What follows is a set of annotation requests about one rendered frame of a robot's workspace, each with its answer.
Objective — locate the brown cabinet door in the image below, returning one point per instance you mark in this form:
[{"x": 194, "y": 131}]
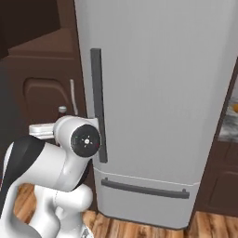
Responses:
[{"x": 40, "y": 93}]

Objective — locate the dark bottle with grey cap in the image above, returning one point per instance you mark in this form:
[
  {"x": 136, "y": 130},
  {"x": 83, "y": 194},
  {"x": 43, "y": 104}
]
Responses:
[{"x": 62, "y": 111}]

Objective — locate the brown base cabinet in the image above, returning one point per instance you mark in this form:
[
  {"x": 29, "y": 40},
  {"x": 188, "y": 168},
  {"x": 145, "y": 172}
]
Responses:
[{"x": 220, "y": 179}]

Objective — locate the grey fridge door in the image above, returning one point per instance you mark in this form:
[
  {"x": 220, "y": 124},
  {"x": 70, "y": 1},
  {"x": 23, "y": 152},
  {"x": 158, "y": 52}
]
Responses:
[{"x": 161, "y": 93}]

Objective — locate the orange round fruit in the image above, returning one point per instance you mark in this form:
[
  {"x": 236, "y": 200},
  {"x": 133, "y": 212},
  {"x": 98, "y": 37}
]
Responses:
[{"x": 235, "y": 108}]

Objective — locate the grey fridge drawer front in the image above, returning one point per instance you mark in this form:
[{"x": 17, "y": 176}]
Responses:
[{"x": 148, "y": 207}]

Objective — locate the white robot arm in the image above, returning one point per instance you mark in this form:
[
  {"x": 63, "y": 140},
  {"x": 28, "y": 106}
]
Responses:
[{"x": 46, "y": 167}]

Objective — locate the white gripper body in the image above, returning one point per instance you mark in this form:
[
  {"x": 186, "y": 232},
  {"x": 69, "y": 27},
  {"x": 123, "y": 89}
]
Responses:
[{"x": 40, "y": 129}]

